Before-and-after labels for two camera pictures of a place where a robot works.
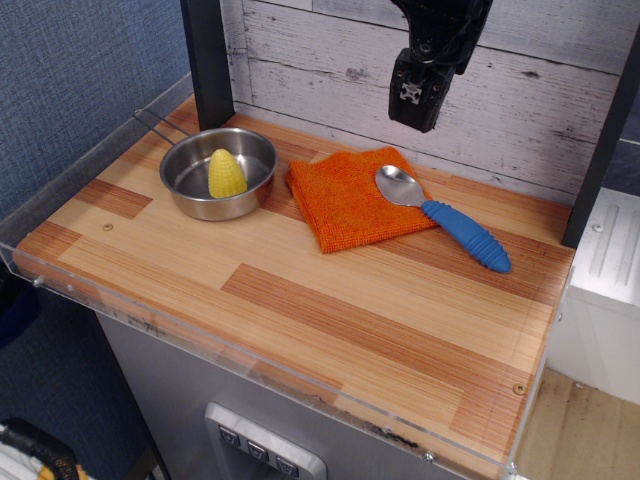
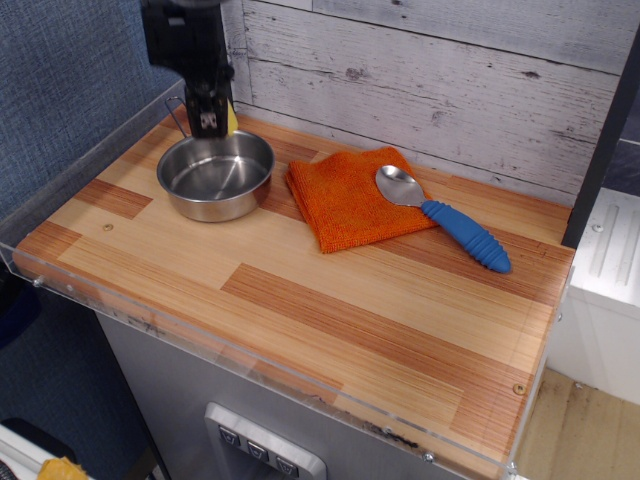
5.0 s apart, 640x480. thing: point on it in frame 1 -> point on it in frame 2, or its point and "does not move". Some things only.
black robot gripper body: x=445 y=31 -> x=188 y=36
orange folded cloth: x=340 y=198 does not move
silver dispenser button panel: x=238 y=448 does not move
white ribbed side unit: x=597 y=342 does not move
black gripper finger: x=418 y=89 -> x=208 y=111
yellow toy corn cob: x=225 y=177 -> x=232 y=123
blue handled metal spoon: x=401 y=187 does not move
